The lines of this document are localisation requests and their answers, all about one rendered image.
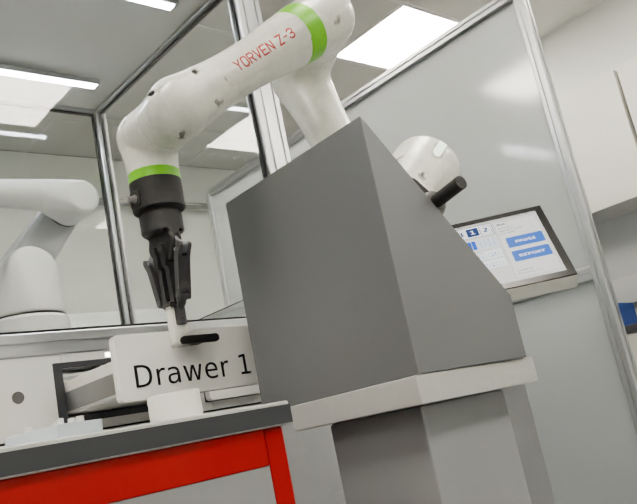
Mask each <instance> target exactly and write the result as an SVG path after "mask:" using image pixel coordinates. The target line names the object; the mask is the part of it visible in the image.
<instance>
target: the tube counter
mask: <svg viewBox="0 0 637 504"><path fill-rule="evenodd" d="M466 243H467V244H468V245H469V247H470V248H471V249H472V250H473V251H477V250H481V249H486V248H490V247H495V246H499V245H500V243H499V240H498V238H497V236H493V237H488V238H484V239H479V240H475V241H470V242H466Z"/></svg>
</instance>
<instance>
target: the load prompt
mask: <svg viewBox="0 0 637 504"><path fill-rule="evenodd" d="M456 231H457V232H458V233H459V235H460V236H461V237H462V238H463V239H464V240H469V239H473V238H478V237H482V236H487V235H491V234H495V231H494V229H493V227H492V225H491V223H487V224H483V225H478V226H474V227H469V228H465V229H461V230H456Z"/></svg>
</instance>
